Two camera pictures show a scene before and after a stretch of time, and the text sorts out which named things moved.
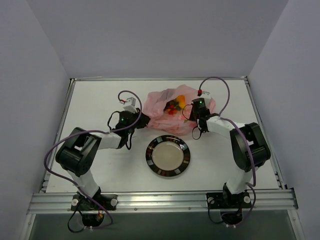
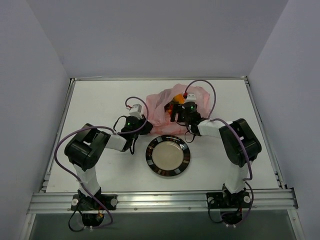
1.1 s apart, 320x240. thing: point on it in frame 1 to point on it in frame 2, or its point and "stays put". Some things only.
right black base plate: [222, 200] stays put
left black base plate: [109, 202] stays put
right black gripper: [198, 108] to [173, 114]
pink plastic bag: [178, 123] stays put
